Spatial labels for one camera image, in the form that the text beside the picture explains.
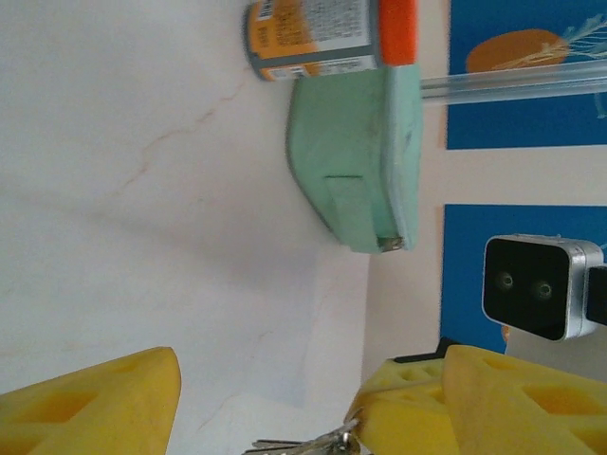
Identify aluminium frame post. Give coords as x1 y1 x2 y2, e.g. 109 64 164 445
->
418 60 607 106

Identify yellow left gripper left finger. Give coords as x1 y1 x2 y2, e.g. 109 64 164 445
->
0 345 182 455

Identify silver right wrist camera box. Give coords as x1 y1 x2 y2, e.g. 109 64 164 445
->
481 233 606 343

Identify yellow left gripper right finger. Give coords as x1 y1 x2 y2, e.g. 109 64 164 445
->
442 344 607 455

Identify mint green zipper pouch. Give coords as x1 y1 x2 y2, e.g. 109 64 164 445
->
285 63 424 255

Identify orange-lidded jar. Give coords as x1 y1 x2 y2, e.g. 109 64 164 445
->
240 0 419 82

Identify silver key bunch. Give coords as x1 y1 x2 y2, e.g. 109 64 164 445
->
250 410 365 455

